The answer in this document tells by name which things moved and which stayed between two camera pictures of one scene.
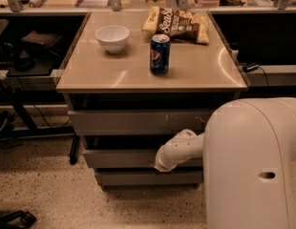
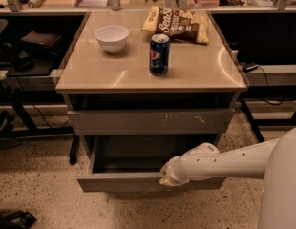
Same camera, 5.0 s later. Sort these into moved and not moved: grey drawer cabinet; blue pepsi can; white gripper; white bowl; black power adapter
Moved: white gripper
Not moved: grey drawer cabinet; black power adapter; blue pepsi can; white bowl
